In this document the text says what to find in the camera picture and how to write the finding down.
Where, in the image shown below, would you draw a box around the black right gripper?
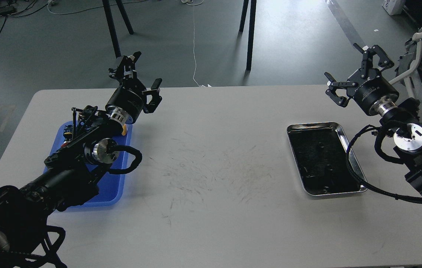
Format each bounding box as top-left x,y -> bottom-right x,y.
324,43 -> 400,117

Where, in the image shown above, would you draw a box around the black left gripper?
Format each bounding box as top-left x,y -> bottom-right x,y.
105,51 -> 162,124

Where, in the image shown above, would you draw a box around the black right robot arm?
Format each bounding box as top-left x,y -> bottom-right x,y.
325,43 -> 422,204

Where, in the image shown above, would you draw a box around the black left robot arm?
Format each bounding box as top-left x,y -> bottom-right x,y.
0,51 -> 162,268

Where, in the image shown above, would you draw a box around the white cardboard box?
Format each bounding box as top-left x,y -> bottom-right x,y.
381,0 -> 406,16

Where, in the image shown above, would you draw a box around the black tripod legs left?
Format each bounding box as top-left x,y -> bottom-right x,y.
102,0 -> 135,58

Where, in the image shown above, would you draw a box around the black tripod legs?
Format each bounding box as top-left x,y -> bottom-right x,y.
102,0 -> 135,58
239,0 -> 257,72

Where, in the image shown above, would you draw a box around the silver metal tray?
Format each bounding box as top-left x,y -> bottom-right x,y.
287,122 -> 367,198

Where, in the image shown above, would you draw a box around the black tripod legs right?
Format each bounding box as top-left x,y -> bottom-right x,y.
239,0 -> 257,72

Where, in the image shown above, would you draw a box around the yellow push button switch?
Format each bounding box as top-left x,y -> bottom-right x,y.
121,124 -> 128,136

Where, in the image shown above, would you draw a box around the white chair frame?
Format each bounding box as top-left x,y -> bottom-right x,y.
389,27 -> 422,98

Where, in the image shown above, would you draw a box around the white floor cable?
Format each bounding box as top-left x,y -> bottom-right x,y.
180,0 -> 211,87

